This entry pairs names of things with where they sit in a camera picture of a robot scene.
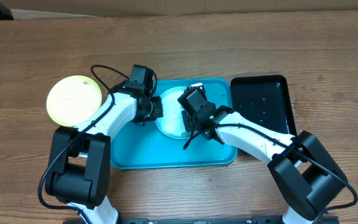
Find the light blue plate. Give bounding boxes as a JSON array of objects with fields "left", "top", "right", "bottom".
[{"left": 155, "top": 86, "right": 191, "bottom": 139}]

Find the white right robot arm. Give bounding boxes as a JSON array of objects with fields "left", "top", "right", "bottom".
[{"left": 184, "top": 103, "right": 347, "bottom": 223}]

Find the black plastic tray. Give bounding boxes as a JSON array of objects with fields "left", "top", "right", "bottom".
[{"left": 231, "top": 75, "right": 297, "bottom": 136}]

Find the blue plastic tray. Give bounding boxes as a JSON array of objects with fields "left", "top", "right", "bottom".
[{"left": 110, "top": 77, "right": 239, "bottom": 170}]

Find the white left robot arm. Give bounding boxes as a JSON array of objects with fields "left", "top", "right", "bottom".
[{"left": 38, "top": 75, "right": 162, "bottom": 223}]

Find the brown cardboard backdrop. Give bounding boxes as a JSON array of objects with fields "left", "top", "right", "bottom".
[{"left": 2, "top": 0, "right": 358, "bottom": 16}]

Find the yellow-green plate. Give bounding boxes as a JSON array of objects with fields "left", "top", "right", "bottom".
[{"left": 46, "top": 75, "right": 102, "bottom": 127}]

